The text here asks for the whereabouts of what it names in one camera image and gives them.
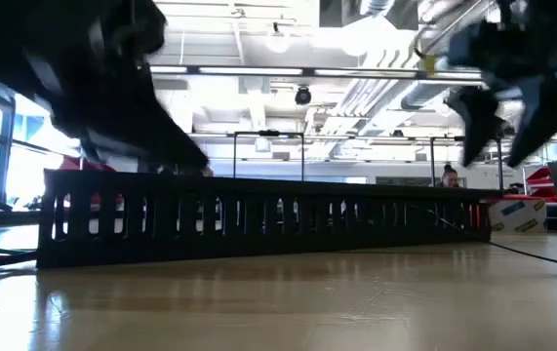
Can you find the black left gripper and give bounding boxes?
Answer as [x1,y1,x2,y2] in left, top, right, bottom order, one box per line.
[23,28,210,170]

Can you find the red storage bins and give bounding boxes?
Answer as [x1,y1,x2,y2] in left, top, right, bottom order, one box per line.
[58,155,113,172]

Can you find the silver ventilation duct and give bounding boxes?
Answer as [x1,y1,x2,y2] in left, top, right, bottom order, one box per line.
[399,80,455,111]

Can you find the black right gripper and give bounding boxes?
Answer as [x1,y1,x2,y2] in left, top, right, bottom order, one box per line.
[446,0,557,170]

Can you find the black slotted cable duct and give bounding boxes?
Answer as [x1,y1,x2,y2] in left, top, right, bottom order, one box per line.
[36,168,493,271]

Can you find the black cable with yellow tag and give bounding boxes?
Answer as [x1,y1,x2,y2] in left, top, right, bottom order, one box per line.
[413,19,455,75]

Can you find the red case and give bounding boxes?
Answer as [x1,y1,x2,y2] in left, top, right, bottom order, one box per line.
[525,167,555,196]

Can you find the black distant rig frame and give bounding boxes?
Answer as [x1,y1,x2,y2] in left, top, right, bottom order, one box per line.
[232,130,306,181]
[428,135,506,191]

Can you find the red and white box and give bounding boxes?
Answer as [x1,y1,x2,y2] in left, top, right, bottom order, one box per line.
[487,194,548,233]

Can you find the person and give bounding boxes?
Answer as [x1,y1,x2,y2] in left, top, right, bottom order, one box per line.
[435,163,460,189]

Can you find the long ceiling light strip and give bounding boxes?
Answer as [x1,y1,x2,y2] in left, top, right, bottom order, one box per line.
[149,64,484,82]

